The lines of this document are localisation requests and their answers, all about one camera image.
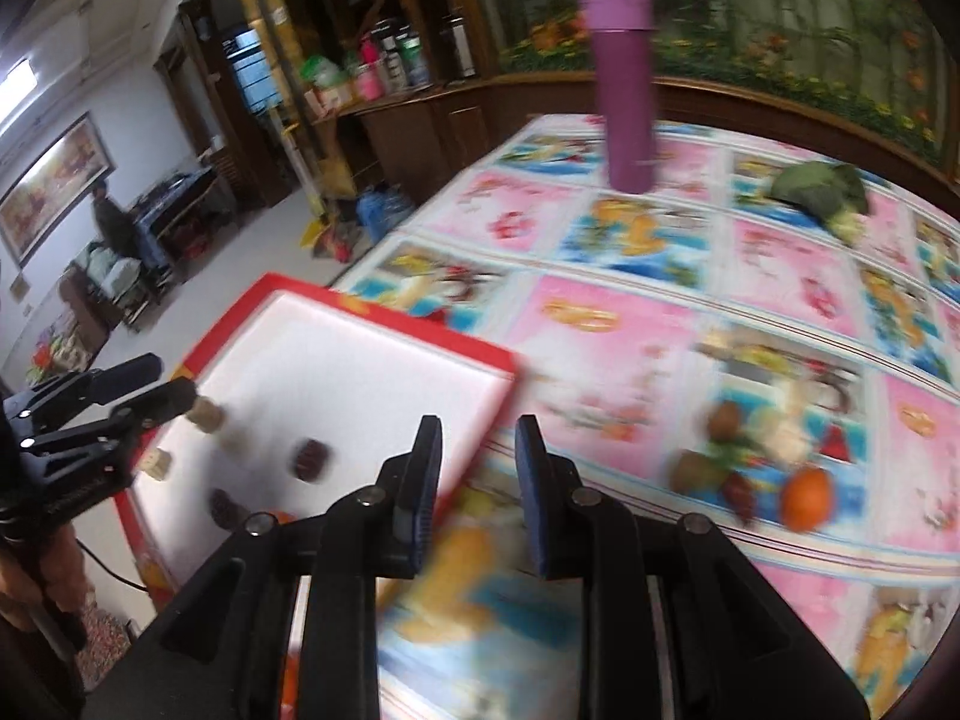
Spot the dark side table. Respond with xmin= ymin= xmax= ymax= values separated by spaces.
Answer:
xmin=131 ymin=169 xmax=222 ymax=256

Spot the ceiling light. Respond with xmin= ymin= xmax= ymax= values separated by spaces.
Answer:
xmin=0 ymin=60 xmax=38 ymax=110

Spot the purple thermos bottle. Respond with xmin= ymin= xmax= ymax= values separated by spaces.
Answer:
xmin=577 ymin=0 xmax=659 ymax=194

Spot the pack of blue water bottles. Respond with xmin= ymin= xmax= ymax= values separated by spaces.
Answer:
xmin=356 ymin=184 xmax=417 ymax=245

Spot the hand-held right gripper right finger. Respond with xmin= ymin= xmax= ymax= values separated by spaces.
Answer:
xmin=514 ymin=414 xmax=871 ymax=720

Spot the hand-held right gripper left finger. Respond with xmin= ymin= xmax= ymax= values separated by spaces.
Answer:
xmin=82 ymin=414 xmax=445 ymax=720

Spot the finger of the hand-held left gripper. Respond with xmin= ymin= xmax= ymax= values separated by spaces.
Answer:
xmin=4 ymin=352 xmax=164 ymax=421
xmin=19 ymin=377 xmax=200 ymax=466

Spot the large orange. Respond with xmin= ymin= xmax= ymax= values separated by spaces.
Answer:
xmin=780 ymin=467 xmax=833 ymax=533

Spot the yellow dustpan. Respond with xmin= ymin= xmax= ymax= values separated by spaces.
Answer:
xmin=300 ymin=210 xmax=338 ymax=250

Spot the dark wooden cabinet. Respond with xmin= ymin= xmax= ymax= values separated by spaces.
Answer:
xmin=180 ymin=0 xmax=496 ymax=241

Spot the bamboo and flower painted panel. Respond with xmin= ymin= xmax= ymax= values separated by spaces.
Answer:
xmin=465 ymin=0 xmax=960 ymax=166

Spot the green bag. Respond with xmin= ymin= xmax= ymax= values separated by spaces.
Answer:
xmin=304 ymin=56 xmax=350 ymax=91

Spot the pink container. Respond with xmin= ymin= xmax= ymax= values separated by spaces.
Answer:
xmin=352 ymin=37 xmax=383 ymax=102

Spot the green bok choy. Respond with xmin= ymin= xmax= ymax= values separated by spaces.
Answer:
xmin=769 ymin=161 xmax=875 ymax=245

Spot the brown kiwi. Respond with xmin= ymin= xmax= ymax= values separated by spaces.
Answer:
xmin=705 ymin=401 xmax=747 ymax=442
xmin=667 ymin=450 xmax=721 ymax=496

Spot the framed wall painting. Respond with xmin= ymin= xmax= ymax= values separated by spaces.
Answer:
xmin=0 ymin=111 xmax=117 ymax=267

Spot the black cable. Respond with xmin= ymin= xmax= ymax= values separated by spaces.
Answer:
xmin=75 ymin=540 xmax=147 ymax=593

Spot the broom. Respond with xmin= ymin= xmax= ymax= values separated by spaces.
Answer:
xmin=281 ymin=109 xmax=323 ymax=226

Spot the person's left hand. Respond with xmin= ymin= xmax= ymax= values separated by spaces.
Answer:
xmin=0 ymin=521 xmax=87 ymax=631

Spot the red box with white inside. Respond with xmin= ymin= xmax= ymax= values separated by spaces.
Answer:
xmin=112 ymin=272 xmax=524 ymax=616

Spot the dark red date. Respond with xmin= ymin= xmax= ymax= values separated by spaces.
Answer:
xmin=291 ymin=439 xmax=332 ymax=482
xmin=206 ymin=489 xmax=245 ymax=527
xmin=721 ymin=474 xmax=758 ymax=527

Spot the printed pink and blue tablecloth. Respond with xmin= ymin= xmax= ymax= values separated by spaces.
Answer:
xmin=330 ymin=112 xmax=960 ymax=720

